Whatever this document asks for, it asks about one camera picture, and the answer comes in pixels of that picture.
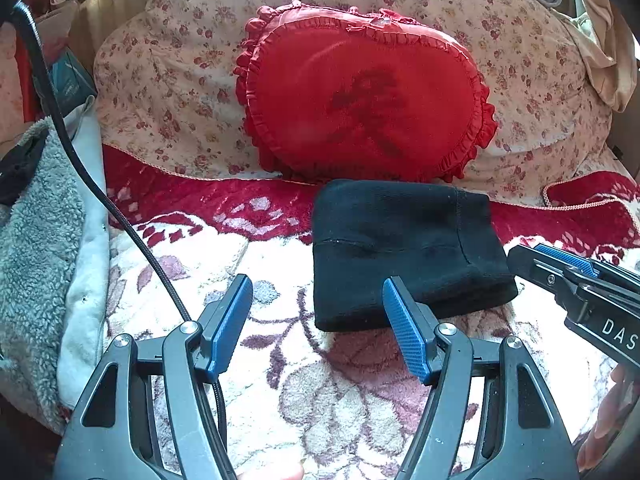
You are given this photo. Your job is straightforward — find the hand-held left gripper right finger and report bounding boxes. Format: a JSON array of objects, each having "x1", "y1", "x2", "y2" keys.
[{"x1": 382, "y1": 276, "x2": 573, "y2": 480}]

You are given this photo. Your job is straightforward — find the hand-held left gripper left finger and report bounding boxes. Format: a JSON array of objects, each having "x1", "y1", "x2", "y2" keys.
[{"x1": 52, "y1": 274, "x2": 253, "y2": 480}]

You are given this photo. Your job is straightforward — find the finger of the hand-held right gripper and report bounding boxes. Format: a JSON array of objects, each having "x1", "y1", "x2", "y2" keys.
[
  {"x1": 506, "y1": 244, "x2": 568, "y2": 291},
  {"x1": 532, "y1": 242, "x2": 601, "y2": 278}
]

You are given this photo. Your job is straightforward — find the black pants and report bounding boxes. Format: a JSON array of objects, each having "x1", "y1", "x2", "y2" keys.
[{"x1": 311, "y1": 178, "x2": 519, "y2": 333}]

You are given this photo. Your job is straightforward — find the person's right hand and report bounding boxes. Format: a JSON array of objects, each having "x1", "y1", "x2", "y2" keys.
[{"x1": 577, "y1": 362, "x2": 633, "y2": 471}]

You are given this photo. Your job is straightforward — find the red and white floral blanket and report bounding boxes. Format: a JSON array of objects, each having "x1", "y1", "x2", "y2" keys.
[{"x1": 57, "y1": 147, "x2": 640, "y2": 480}]

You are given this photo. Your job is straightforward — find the grey fleece jacket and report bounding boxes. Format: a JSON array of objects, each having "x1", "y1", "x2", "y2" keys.
[{"x1": 0, "y1": 97, "x2": 111, "y2": 433}]

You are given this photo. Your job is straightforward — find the beige cloth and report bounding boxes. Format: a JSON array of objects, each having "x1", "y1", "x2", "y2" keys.
[{"x1": 562, "y1": 0, "x2": 638, "y2": 113}]

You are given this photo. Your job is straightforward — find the red heart-shaped frilled pillow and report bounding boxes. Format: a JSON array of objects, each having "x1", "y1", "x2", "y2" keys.
[{"x1": 232, "y1": 4, "x2": 498, "y2": 186}]

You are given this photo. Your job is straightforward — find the floral cream pillow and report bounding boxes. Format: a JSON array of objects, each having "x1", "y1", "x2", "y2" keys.
[{"x1": 92, "y1": 0, "x2": 616, "y2": 208}]

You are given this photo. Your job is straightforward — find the black cloth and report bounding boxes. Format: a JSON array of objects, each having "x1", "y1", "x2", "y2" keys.
[{"x1": 0, "y1": 132, "x2": 49, "y2": 207}]

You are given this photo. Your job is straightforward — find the black braided cable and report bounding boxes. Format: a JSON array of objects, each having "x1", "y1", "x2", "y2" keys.
[{"x1": 11, "y1": 2, "x2": 236, "y2": 480}]

